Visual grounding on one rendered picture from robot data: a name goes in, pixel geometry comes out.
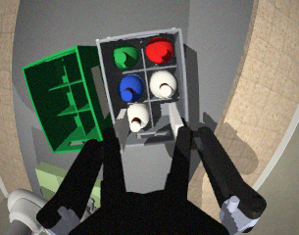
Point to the white bottle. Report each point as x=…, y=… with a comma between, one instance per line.
x=138, y=114
x=162, y=83

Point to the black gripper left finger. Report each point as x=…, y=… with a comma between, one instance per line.
x=66, y=208

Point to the dark grey divided crate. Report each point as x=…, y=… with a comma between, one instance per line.
x=160, y=107

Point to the green crate with dividers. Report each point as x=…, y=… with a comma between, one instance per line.
x=63, y=119

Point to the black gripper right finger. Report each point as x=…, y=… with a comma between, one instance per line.
x=241, y=206

